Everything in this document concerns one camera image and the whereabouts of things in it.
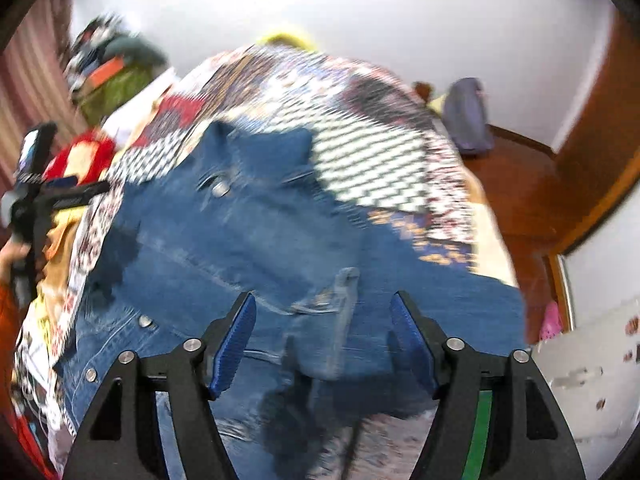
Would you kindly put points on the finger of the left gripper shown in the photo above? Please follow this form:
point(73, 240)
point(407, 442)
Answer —
point(76, 196)

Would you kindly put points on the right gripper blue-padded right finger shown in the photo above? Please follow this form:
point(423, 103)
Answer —
point(497, 417)

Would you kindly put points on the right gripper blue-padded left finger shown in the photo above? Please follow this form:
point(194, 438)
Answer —
point(119, 437)

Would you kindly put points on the blue denim jacket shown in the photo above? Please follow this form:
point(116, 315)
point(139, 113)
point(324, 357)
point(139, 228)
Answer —
point(245, 213)

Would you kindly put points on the orange sleeve forearm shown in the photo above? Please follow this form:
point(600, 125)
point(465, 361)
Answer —
point(10, 324)

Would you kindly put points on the pile of folded clothes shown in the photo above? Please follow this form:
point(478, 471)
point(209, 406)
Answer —
point(108, 66)

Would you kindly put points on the person's left hand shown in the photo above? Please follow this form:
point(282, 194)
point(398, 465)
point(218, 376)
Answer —
point(11, 252)

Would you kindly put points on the red yellow plush blanket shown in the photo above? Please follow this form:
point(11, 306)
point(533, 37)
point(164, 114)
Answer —
point(86, 158)

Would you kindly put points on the pink slipper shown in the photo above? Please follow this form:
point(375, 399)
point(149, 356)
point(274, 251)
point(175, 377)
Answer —
point(551, 324)

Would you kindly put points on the striped maroon curtain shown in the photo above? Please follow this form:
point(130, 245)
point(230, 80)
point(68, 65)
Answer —
point(33, 85)

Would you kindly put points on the beige green mattress edge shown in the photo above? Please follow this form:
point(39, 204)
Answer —
point(491, 258)

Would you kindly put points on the yellow pillow behind bed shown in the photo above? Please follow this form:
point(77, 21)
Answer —
point(288, 40)

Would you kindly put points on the patchwork patterned bedspread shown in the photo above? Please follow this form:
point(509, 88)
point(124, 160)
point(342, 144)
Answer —
point(376, 145)

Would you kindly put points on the purple grey bag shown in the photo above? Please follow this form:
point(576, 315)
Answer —
point(464, 115)

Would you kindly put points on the wooden door frame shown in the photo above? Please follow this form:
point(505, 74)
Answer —
point(599, 161)

